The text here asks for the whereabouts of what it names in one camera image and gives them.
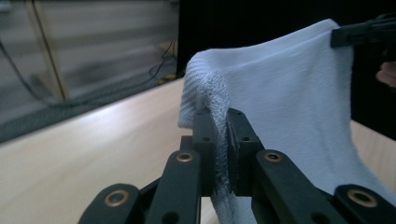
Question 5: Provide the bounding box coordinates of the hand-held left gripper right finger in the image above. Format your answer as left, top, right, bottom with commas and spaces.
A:
225, 107, 266, 198

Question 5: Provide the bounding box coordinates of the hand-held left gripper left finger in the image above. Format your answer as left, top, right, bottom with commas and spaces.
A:
191, 107, 219, 198

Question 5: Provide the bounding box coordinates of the light blue towel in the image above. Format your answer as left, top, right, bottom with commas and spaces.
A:
177, 18, 396, 224

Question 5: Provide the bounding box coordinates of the black curtain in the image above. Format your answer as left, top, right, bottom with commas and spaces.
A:
177, 0, 396, 142

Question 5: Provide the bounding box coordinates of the black cable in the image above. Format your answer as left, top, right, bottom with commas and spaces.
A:
148, 37, 177, 82
0, 38, 68, 108

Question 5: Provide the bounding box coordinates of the wooden post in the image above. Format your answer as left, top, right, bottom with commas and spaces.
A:
23, 0, 70, 101

